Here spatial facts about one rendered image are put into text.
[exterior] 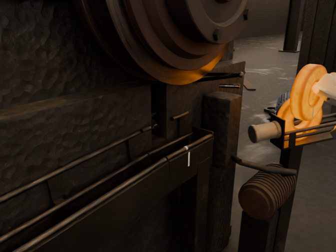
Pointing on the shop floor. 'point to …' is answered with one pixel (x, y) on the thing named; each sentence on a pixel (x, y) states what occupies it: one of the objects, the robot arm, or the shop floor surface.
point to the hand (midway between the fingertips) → (311, 85)
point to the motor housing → (262, 208)
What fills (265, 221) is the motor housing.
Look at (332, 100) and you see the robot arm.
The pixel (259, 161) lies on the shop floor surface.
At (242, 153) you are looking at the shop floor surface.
